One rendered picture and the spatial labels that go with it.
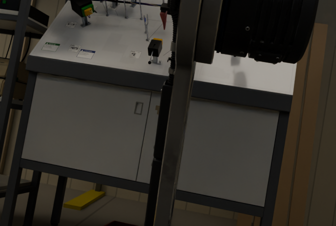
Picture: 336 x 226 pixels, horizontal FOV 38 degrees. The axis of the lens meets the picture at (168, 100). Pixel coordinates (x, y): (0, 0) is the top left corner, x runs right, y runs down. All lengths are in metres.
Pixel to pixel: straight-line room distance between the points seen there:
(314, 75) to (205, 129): 1.91
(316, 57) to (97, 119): 2.17
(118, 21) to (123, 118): 0.52
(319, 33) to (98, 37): 2.11
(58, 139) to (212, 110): 0.70
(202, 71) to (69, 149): 0.68
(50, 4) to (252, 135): 2.82
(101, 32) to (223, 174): 0.88
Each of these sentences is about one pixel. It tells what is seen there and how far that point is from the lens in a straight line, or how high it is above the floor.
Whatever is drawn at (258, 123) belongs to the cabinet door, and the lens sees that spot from 2.06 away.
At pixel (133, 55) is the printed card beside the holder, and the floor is 0.94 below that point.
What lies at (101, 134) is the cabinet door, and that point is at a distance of 2.18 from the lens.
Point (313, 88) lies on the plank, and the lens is 3.84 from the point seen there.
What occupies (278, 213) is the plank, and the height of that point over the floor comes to 0.19.
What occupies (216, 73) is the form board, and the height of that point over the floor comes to 0.92.
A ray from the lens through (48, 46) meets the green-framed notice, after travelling 2.34.
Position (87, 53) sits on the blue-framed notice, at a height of 0.92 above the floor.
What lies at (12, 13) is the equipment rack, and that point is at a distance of 2.38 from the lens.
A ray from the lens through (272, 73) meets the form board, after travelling 2.12.
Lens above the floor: 0.66
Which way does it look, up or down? 3 degrees up
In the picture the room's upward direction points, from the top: 10 degrees clockwise
